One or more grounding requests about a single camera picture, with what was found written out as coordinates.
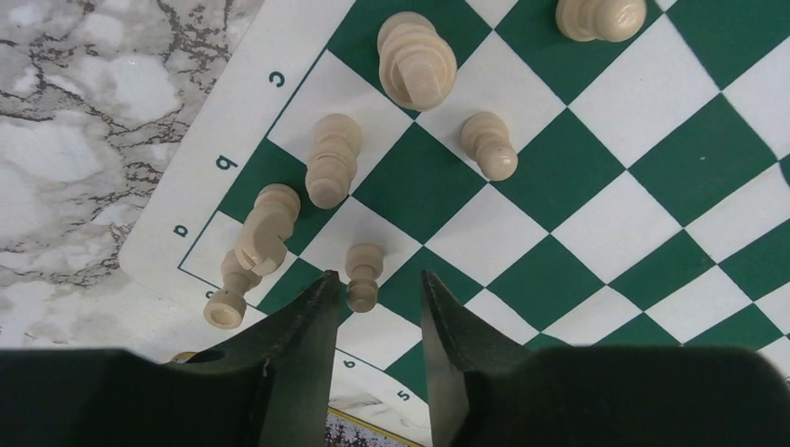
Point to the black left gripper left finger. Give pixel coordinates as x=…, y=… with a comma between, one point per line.
x=266, y=386

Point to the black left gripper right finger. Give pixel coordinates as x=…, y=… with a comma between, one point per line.
x=486, y=390

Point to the white rook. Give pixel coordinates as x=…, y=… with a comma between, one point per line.
x=226, y=308

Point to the white knight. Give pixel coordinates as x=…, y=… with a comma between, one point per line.
x=260, y=246

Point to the white pawn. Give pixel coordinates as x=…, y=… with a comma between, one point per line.
x=364, y=266
x=332, y=165
x=605, y=20

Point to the white chess piece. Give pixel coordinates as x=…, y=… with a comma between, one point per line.
x=417, y=68

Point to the white king piece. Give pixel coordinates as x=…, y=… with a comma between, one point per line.
x=485, y=138

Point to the gold tin with dark pieces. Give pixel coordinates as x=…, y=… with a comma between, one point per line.
x=343, y=429

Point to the green white chess mat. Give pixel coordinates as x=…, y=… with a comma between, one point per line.
x=650, y=204

